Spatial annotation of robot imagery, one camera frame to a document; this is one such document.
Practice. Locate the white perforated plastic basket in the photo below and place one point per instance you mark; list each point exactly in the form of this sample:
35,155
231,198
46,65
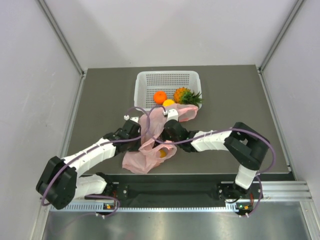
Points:
149,82

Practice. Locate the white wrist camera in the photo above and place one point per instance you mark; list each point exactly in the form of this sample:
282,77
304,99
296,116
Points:
134,118
171,114

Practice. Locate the orange tangerine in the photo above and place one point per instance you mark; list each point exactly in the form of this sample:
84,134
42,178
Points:
159,97

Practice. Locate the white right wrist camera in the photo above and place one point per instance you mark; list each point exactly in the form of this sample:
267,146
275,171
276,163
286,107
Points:
171,114

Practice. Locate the aluminium frame rail front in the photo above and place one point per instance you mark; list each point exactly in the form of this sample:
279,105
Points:
271,191

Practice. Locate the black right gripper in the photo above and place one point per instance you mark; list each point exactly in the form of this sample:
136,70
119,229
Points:
165,135

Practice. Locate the orange toy pineapple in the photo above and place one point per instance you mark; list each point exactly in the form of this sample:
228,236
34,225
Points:
185,96

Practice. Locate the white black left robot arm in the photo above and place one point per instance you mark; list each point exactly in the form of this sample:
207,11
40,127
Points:
63,180

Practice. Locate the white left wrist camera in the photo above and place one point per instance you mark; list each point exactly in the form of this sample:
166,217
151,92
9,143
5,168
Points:
134,118

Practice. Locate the pink plastic bag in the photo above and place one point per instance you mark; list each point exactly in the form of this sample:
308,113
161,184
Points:
148,157

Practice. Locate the yellow lemon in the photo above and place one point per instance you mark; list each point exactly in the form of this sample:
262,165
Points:
168,102

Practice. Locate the yellow fruit in bag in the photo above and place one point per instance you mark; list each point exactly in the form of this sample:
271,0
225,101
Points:
162,153

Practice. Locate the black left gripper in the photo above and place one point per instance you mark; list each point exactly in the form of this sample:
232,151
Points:
137,148

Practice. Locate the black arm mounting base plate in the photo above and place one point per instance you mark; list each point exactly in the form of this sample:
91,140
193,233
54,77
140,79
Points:
214,190

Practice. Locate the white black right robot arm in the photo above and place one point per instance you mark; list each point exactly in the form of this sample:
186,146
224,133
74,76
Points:
247,146

